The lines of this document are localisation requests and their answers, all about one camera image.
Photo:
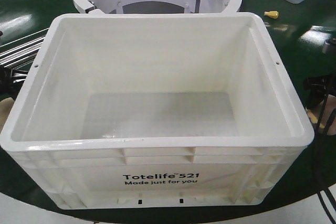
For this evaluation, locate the white plastic tote box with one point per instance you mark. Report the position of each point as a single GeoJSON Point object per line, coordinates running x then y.
{"type": "Point", "coordinates": [126, 111]}

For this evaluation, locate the small yellow toy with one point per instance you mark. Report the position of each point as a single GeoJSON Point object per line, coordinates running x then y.
{"type": "Point", "coordinates": [272, 14]}

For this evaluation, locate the chrome guide rods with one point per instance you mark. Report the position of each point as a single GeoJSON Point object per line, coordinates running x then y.
{"type": "Point", "coordinates": [20, 52]}

